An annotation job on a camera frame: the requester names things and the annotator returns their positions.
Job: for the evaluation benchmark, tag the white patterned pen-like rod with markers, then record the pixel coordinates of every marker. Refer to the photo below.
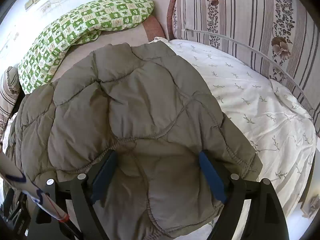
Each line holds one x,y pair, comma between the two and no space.
17,179

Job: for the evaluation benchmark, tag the green white patterned pillow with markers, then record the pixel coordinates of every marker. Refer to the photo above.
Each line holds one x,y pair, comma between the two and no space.
79,26

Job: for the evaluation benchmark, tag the brown quilted puffer jacket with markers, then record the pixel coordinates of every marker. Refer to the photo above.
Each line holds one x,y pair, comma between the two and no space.
156,111

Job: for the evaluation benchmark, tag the white leaf print duvet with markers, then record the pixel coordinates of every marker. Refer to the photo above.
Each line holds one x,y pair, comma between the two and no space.
277,126

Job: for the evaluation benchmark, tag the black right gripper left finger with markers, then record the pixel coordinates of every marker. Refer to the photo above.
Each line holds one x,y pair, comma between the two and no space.
83,191

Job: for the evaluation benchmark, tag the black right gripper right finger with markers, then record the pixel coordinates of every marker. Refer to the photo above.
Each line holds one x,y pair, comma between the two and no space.
265,218

